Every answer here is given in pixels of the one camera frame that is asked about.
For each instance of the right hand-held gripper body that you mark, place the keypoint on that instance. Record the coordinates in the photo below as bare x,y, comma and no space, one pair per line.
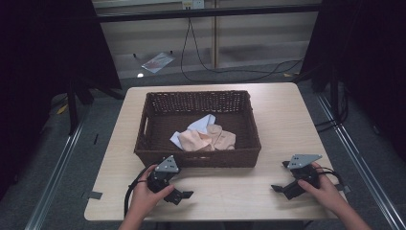
303,174

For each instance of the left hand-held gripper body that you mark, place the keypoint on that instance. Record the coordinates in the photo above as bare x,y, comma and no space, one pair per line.
161,175

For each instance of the brown wicker basket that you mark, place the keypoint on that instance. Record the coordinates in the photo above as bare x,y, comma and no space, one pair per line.
166,121

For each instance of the peach cloth garment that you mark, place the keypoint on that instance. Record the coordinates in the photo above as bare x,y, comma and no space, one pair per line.
204,140

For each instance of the light blue cloth garment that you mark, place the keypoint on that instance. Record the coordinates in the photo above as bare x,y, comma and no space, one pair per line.
201,124

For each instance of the person's left hand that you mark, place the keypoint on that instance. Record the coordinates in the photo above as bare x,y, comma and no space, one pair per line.
145,195

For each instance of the person's right hand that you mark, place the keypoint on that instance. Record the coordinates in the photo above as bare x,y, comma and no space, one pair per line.
322,191

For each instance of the grey tape piece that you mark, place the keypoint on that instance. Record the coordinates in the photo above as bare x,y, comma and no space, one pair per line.
345,188
94,195

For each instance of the black stand leg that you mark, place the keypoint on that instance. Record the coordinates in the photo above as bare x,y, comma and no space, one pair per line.
335,102
72,108

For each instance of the clear plastic bag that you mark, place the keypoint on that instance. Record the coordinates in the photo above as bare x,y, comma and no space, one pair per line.
158,62

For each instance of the yellow floor tape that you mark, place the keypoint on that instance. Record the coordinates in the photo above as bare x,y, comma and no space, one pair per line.
62,109

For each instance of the black curtain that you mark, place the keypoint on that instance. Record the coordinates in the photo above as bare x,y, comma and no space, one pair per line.
48,64
367,64

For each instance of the black horizontal bar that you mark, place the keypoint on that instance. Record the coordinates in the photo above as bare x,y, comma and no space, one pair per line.
207,12

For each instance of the metal floor rail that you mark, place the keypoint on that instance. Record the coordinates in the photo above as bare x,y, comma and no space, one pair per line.
364,166
54,179

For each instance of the white wall outlet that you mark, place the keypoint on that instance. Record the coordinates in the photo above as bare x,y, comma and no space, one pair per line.
193,4

